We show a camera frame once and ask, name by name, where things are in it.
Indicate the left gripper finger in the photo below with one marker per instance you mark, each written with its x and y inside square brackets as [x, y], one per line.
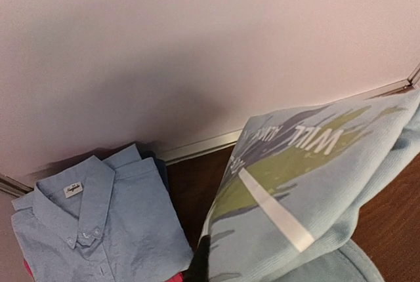
[198, 270]

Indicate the light blue shirt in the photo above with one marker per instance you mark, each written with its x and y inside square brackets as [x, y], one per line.
[102, 220]

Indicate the blue printed garment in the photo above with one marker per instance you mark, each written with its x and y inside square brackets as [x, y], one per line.
[290, 197]

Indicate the folded pink cloth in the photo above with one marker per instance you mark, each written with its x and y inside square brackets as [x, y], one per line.
[176, 278]

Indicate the left aluminium corner post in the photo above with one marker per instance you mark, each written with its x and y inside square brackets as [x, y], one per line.
[13, 187]

